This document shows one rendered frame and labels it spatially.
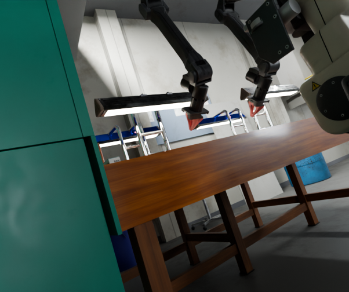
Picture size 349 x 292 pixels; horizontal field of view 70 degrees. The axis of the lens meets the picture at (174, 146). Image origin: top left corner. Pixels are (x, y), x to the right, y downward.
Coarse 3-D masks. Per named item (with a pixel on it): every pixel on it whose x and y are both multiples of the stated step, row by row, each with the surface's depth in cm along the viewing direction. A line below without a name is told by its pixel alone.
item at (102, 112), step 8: (128, 96) 117; (136, 96) 119; (144, 96) 121; (152, 96) 123; (160, 96) 125; (168, 96) 127; (176, 96) 129; (184, 96) 132; (96, 104) 108; (104, 104) 107; (112, 104) 108; (120, 104) 110; (128, 104) 112; (136, 104) 114; (144, 104) 116; (152, 104) 119; (160, 104) 121; (96, 112) 109; (104, 112) 108; (136, 112) 122
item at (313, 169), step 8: (320, 152) 403; (304, 160) 397; (312, 160) 394; (320, 160) 396; (304, 168) 397; (312, 168) 393; (320, 168) 393; (288, 176) 425; (304, 176) 397; (312, 176) 392; (320, 176) 390; (328, 176) 394; (304, 184) 399
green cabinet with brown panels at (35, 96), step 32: (0, 0) 64; (32, 0) 68; (0, 32) 61; (32, 32) 65; (64, 32) 70; (0, 64) 59; (32, 64) 63; (64, 64) 67; (0, 96) 57; (32, 96) 61; (64, 96) 65; (0, 128) 55; (32, 128) 59; (64, 128) 62
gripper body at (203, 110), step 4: (192, 100) 99; (196, 100) 99; (200, 100) 98; (204, 100) 99; (192, 104) 100; (196, 104) 99; (200, 104) 99; (184, 108) 102; (188, 108) 102; (192, 108) 100; (196, 108) 100; (200, 108) 100; (204, 108) 105; (188, 112) 99; (192, 112) 100; (196, 112) 100; (200, 112) 101; (204, 112) 102; (208, 112) 104
